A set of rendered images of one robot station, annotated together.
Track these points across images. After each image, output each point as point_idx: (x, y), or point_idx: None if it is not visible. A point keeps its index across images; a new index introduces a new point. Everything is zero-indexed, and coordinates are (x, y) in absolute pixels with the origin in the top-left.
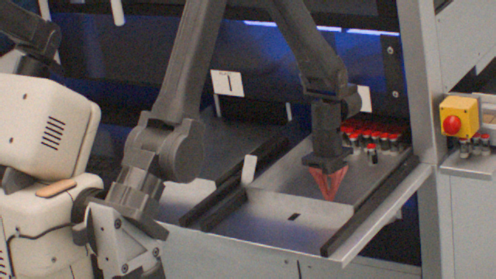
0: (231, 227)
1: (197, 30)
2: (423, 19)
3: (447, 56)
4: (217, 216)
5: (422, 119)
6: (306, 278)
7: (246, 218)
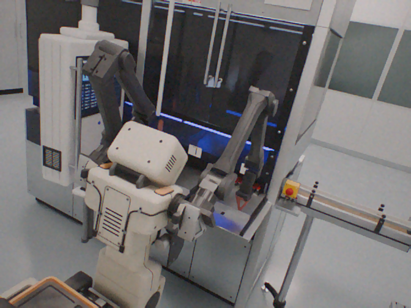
0: None
1: (244, 134)
2: (292, 148)
3: (289, 164)
4: None
5: (275, 186)
6: None
7: None
